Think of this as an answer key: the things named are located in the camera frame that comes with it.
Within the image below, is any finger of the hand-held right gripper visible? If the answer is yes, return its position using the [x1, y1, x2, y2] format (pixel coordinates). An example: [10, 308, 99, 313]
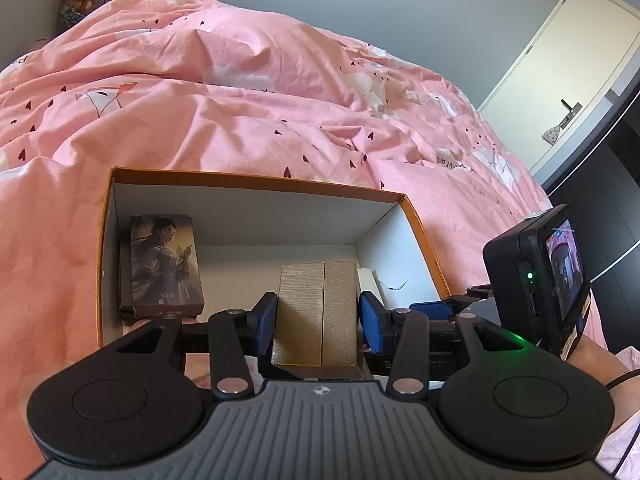
[409, 296, 493, 322]

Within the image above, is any orange cardboard box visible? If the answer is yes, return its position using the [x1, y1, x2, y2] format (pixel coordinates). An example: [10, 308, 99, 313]
[96, 166, 453, 351]

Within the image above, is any brown ribbed cardboard box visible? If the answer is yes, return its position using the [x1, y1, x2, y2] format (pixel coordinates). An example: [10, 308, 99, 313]
[270, 260, 363, 381]

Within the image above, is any pink printed blanket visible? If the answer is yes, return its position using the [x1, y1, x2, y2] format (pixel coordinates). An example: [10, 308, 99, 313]
[0, 0, 608, 463]

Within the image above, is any dark flat box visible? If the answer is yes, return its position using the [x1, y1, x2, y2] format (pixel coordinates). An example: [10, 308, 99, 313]
[118, 237, 201, 320]

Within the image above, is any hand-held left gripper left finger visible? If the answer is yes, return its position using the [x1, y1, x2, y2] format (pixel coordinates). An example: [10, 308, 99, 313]
[102, 292, 278, 397]

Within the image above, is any pink clothing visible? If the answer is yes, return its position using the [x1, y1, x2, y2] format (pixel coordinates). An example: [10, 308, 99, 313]
[592, 349, 640, 480]

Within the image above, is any small white box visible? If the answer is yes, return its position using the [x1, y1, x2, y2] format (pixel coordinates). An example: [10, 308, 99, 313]
[356, 267, 387, 307]

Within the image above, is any figure printed card box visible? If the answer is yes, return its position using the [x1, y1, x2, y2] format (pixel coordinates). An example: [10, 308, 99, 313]
[130, 214, 206, 318]

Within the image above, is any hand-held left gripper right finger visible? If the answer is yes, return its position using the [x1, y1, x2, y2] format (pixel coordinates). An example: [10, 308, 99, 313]
[359, 292, 531, 395]

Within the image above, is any white door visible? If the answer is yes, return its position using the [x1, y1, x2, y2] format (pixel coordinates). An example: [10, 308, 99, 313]
[477, 0, 640, 176]

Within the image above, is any door handle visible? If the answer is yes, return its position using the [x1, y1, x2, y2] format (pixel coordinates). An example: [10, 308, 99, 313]
[554, 100, 584, 132]

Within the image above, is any person's right forearm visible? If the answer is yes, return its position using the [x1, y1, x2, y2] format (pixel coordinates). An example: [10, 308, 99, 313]
[569, 337, 640, 413]

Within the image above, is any black wardrobe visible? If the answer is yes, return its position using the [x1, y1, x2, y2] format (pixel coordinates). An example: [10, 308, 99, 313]
[542, 102, 640, 288]

